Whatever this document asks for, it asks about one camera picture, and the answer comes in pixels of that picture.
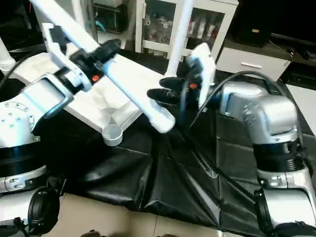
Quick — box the white plastic table top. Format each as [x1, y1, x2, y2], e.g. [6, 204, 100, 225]
[9, 48, 169, 148]

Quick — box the black table mat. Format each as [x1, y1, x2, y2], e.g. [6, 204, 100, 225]
[0, 43, 316, 234]

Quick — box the blue plastic stool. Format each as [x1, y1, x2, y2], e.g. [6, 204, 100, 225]
[94, 19, 110, 32]

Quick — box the white glass door cabinet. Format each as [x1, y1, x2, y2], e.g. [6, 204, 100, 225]
[134, 0, 239, 63]

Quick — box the white drawer unit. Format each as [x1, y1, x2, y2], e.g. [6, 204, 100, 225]
[215, 46, 293, 80]

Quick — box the black box device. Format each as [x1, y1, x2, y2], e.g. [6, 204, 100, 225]
[234, 9, 273, 48]

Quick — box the black low media cabinet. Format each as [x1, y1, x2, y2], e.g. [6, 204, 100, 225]
[269, 34, 316, 89]

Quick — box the grey metal frame post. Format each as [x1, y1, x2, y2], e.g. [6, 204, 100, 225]
[88, 0, 100, 46]

